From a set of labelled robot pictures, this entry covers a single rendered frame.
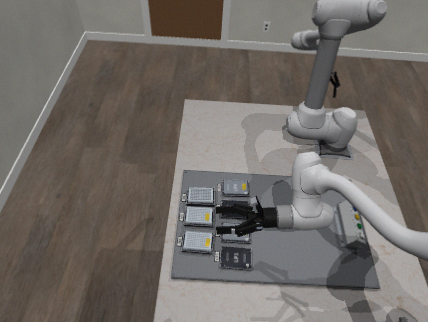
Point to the white operator button panel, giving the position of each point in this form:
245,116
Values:
349,226

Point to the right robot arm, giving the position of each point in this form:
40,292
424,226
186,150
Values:
335,19

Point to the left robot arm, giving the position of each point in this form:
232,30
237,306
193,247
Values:
310,179

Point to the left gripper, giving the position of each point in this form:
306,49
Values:
254,223

